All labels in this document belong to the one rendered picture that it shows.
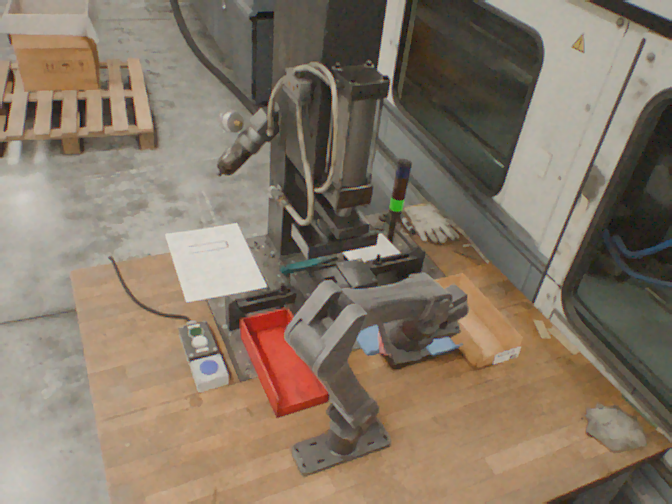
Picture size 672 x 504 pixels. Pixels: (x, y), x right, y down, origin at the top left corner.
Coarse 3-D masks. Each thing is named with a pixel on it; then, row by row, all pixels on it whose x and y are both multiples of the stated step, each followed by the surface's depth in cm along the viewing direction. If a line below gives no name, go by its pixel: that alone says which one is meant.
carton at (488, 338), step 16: (464, 288) 157; (480, 304) 152; (464, 320) 152; (480, 320) 153; (496, 320) 147; (464, 336) 141; (480, 336) 148; (496, 336) 148; (512, 336) 143; (464, 352) 142; (480, 352) 136; (496, 352) 144; (512, 352) 142
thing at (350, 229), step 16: (304, 192) 145; (320, 208) 137; (352, 208) 138; (320, 224) 137; (336, 224) 132; (352, 224) 133; (368, 224) 133; (304, 240) 133; (320, 240) 134; (336, 240) 134; (352, 240) 136; (368, 240) 138; (304, 256) 134; (320, 256) 134
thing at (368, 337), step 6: (366, 330) 133; (372, 330) 133; (360, 336) 131; (366, 336) 131; (372, 336) 131; (360, 342) 129; (366, 342) 129; (372, 342) 130; (366, 348) 128; (372, 348) 128; (366, 354) 126; (372, 354) 127
